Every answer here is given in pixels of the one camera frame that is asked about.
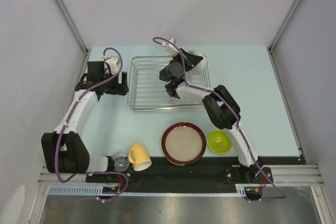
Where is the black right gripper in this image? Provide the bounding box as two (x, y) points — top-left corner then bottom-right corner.
(173, 48), (204, 72)

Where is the white bowl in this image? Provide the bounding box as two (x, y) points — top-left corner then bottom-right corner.
(188, 50), (206, 74)

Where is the chrome wire dish rack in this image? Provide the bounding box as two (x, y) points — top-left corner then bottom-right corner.
(128, 56), (204, 112)

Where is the lime green bowl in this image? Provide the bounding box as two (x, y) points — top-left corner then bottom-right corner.
(207, 130), (232, 154)

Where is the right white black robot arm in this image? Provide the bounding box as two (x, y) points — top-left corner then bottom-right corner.
(159, 49), (264, 183)

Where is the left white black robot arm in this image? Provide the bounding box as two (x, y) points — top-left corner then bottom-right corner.
(41, 57), (129, 182)

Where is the yellow mug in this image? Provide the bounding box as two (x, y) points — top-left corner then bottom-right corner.
(128, 143), (152, 172)

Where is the clear glass cup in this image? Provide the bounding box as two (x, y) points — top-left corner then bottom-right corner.
(112, 152), (130, 172)

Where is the red rimmed beige plate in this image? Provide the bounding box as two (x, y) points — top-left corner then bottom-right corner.
(161, 122), (206, 166)

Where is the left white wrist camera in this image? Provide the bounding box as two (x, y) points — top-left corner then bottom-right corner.
(102, 56), (120, 75)

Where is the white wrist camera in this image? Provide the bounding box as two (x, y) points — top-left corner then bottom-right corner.
(102, 56), (120, 75)
(161, 38), (179, 56)

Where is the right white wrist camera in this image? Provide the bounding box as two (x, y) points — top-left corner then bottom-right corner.
(161, 38), (179, 56)

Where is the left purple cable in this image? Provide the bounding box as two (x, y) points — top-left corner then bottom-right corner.
(48, 47), (129, 209)

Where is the purple cable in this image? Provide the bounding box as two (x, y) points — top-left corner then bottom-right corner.
(48, 47), (129, 209)
(152, 37), (287, 202)

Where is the right aluminium corner post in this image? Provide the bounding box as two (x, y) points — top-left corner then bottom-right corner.
(268, 0), (303, 53)

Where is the aluminium corner post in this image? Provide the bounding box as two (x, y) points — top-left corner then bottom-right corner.
(53, 0), (88, 55)
(268, 0), (303, 53)

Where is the left aluminium corner post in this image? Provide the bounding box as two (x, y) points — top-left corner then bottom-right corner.
(53, 0), (88, 55)

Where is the white slotted cable duct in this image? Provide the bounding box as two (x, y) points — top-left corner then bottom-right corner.
(48, 185), (261, 198)

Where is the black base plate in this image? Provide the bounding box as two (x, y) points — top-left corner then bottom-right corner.
(52, 156), (308, 200)

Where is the aluminium front rail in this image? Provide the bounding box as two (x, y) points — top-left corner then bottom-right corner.
(37, 165), (324, 186)

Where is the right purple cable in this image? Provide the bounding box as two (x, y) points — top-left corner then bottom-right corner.
(152, 37), (287, 202)

